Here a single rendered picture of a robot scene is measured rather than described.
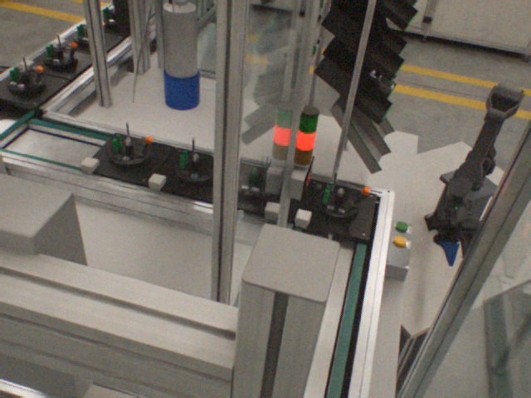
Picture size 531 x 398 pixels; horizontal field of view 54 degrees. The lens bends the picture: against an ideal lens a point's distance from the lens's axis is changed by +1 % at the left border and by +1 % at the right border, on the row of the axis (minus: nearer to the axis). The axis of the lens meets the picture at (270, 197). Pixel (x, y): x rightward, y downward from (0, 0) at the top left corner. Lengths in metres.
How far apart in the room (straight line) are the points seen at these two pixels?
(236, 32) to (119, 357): 0.37
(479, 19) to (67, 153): 4.49
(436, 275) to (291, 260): 1.42
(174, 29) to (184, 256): 0.97
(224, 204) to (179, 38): 1.51
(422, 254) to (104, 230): 1.06
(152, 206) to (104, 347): 1.28
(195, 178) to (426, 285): 0.82
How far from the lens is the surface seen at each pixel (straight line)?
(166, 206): 1.72
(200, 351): 0.45
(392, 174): 2.13
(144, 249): 1.70
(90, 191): 1.84
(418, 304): 1.67
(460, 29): 5.75
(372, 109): 1.81
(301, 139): 1.35
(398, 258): 1.63
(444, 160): 2.31
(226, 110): 0.69
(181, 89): 2.31
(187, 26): 2.20
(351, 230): 1.66
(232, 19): 0.62
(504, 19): 5.75
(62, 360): 0.54
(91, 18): 2.25
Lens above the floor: 2.08
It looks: 40 degrees down
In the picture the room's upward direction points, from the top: 7 degrees clockwise
